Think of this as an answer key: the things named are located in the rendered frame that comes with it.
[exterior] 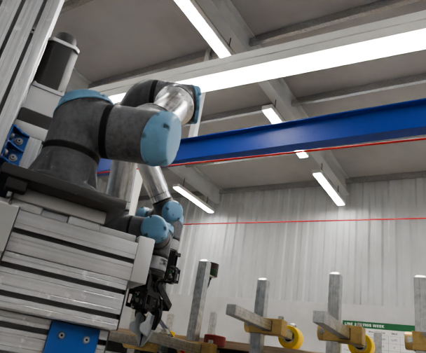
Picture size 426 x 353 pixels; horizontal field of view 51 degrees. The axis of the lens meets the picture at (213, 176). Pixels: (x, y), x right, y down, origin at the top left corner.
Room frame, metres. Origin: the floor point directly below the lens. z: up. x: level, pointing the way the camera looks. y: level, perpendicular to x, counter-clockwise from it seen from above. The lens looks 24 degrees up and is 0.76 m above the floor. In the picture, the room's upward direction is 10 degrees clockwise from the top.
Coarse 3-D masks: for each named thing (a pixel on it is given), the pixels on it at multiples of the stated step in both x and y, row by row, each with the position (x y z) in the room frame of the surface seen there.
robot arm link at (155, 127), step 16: (160, 96) 1.07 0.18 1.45; (176, 96) 1.03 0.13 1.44; (192, 96) 1.08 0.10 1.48; (112, 112) 0.79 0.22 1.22; (128, 112) 0.79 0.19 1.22; (144, 112) 0.79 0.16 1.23; (160, 112) 0.79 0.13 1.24; (176, 112) 0.95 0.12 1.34; (192, 112) 1.09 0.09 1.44; (112, 128) 0.79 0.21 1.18; (128, 128) 0.79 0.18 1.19; (144, 128) 0.78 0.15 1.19; (160, 128) 0.78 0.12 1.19; (176, 128) 0.83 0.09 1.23; (112, 144) 0.81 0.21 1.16; (128, 144) 0.80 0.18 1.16; (144, 144) 0.80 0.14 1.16; (160, 144) 0.79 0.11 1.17; (176, 144) 0.86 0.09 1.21; (128, 160) 0.85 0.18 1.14; (144, 160) 0.83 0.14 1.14; (160, 160) 0.83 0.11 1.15
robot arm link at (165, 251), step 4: (168, 224) 1.34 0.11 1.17; (172, 228) 1.36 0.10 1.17; (172, 232) 1.36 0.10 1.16; (172, 236) 1.37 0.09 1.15; (168, 244) 1.34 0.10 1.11; (164, 248) 1.34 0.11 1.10; (168, 248) 1.36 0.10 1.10; (156, 252) 1.34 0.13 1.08; (160, 252) 1.34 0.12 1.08; (164, 252) 1.35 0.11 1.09; (168, 252) 1.36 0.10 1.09; (164, 256) 1.35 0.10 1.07; (168, 256) 1.37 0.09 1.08
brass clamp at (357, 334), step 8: (320, 328) 1.42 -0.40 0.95; (352, 328) 1.37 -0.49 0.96; (360, 328) 1.36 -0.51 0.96; (320, 336) 1.43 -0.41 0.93; (328, 336) 1.41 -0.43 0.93; (336, 336) 1.39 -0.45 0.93; (352, 336) 1.37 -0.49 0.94; (360, 336) 1.36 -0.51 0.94; (352, 344) 1.40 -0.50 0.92; (360, 344) 1.37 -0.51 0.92
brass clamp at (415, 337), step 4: (408, 332) 1.30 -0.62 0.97; (412, 332) 1.28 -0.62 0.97; (416, 332) 1.28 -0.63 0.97; (420, 332) 1.27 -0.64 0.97; (404, 336) 1.30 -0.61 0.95; (408, 336) 1.29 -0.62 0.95; (412, 336) 1.28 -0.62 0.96; (416, 336) 1.28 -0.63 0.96; (420, 336) 1.27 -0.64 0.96; (424, 336) 1.26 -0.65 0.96; (404, 340) 1.29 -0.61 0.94; (408, 340) 1.28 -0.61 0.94; (412, 340) 1.28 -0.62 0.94; (416, 340) 1.28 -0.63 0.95; (420, 340) 1.27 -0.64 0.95; (424, 340) 1.27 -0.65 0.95; (408, 344) 1.29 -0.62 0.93; (412, 344) 1.28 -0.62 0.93; (416, 344) 1.28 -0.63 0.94; (420, 344) 1.27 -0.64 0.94; (424, 344) 1.27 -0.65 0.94; (408, 348) 1.30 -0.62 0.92; (412, 348) 1.28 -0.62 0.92; (416, 348) 1.28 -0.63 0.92; (420, 348) 1.27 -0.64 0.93; (424, 348) 1.27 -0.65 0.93
